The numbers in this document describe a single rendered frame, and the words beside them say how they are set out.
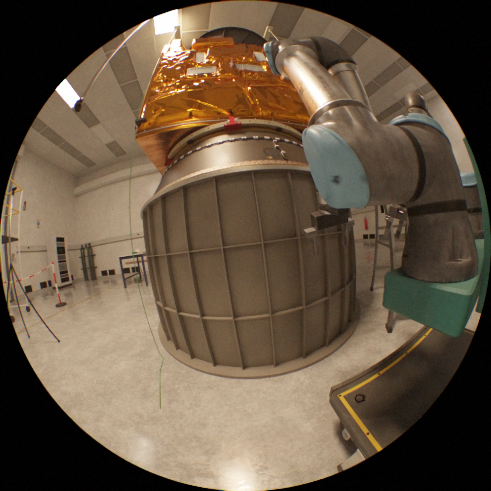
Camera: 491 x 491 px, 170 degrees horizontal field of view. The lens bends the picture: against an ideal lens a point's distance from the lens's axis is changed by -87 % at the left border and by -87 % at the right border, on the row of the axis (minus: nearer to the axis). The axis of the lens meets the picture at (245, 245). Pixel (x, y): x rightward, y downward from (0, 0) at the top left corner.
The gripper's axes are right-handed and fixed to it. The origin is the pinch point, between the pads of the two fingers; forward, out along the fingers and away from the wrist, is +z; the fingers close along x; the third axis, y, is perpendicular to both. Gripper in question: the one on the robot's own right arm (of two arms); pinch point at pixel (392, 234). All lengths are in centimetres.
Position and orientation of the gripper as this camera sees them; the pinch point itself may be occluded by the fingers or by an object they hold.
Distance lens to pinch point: 93.0
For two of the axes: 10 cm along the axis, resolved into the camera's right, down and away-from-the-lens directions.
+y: 1.8, 4.0, -9.0
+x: 9.8, 0.0, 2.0
